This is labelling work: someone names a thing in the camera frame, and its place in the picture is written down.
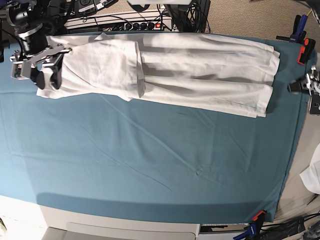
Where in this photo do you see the white T-shirt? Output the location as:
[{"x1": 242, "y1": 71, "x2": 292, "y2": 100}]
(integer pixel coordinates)
[{"x1": 36, "y1": 33, "x2": 280, "y2": 118}]

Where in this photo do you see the black power strip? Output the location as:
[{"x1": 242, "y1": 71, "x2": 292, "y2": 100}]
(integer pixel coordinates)
[{"x1": 105, "y1": 21, "x2": 172, "y2": 32}]

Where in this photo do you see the teal table cloth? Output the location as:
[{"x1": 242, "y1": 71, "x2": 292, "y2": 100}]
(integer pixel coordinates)
[{"x1": 0, "y1": 40, "x2": 308, "y2": 224}]

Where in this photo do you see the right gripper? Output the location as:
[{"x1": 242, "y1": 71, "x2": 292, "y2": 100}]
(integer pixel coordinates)
[{"x1": 10, "y1": 32, "x2": 72, "y2": 90}]

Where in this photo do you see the orange black clamp bottom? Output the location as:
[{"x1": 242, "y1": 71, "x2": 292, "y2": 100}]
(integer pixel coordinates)
[{"x1": 252, "y1": 210, "x2": 268, "y2": 223}]

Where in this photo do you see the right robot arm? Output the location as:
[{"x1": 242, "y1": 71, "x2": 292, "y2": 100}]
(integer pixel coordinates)
[{"x1": 1, "y1": 0, "x2": 75, "y2": 90}]

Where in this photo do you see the white cloth at right edge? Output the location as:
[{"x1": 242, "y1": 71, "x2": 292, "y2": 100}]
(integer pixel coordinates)
[{"x1": 300, "y1": 155, "x2": 320, "y2": 195}]

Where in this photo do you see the orange black clamp top right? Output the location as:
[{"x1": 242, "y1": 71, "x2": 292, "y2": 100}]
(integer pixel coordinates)
[{"x1": 297, "y1": 38, "x2": 316, "y2": 65}]

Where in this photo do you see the blue black clamp bottom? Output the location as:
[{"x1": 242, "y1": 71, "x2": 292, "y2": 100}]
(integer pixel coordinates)
[{"x1": 233, "y1": 220, "x2": 263, "y2": 240}]

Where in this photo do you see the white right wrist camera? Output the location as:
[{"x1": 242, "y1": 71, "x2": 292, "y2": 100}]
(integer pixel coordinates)
[{"x1": 11, "y1": 61, "x2": 31, "y2": 80}]

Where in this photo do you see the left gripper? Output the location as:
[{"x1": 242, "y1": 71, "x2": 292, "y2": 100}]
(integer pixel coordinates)
[{"x1": 288, "y1": 65, "x2": 320, "y2": 96}]

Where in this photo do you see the orange black clamp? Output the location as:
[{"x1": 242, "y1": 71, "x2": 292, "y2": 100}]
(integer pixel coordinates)
[
  {"x1": 297, "y1": 38, "x2": 316, "y2": 65},
  {"x1": 252, "y1": 210, "x2": 268, "y2": 223}
]

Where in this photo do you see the silver device at right edge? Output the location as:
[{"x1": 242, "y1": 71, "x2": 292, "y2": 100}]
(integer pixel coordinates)
[{"x1": 309, "y1": 94, "x2": 320, "y2": 116}]

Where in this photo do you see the blue black clamp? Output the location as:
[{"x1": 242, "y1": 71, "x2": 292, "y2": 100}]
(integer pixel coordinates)
[
  {"x1": 275, "y1": 14, "x2": 308, "y2": 44},
  {"x1": 233, "y1": 220, "x2": 263, "y2": 240}
]

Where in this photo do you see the blue black clamp top right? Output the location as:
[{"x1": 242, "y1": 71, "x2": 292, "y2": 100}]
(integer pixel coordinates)
[{"x1": 275, "y1": 14, "x2": 308, "y2": 44}]

